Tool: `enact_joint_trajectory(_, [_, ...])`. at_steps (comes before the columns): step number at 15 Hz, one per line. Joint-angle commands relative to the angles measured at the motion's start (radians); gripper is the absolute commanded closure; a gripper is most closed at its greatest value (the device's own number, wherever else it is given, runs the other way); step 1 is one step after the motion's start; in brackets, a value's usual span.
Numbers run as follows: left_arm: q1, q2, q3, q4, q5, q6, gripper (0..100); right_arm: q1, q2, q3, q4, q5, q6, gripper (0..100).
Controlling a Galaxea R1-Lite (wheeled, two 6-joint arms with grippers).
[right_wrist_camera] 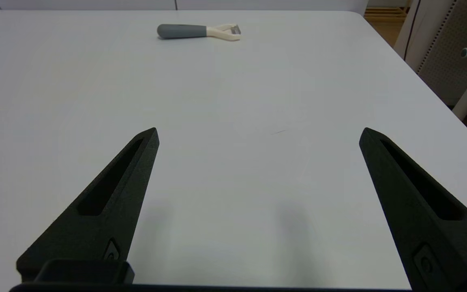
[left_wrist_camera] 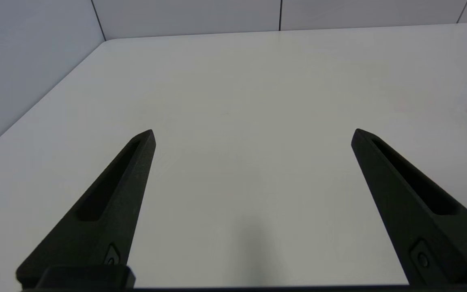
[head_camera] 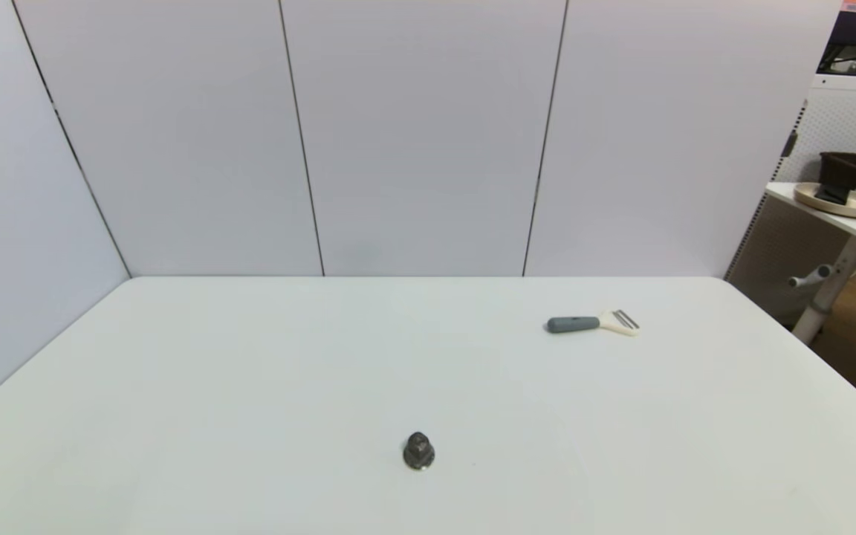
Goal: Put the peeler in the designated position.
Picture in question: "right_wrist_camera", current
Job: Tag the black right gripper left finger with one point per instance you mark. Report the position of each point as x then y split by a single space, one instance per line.
95 231

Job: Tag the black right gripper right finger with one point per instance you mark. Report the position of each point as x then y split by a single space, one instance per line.
403 227

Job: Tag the white perforated panel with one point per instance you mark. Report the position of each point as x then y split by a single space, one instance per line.
448 48

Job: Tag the wooden slat pallet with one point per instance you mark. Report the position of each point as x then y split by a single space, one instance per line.
383 14

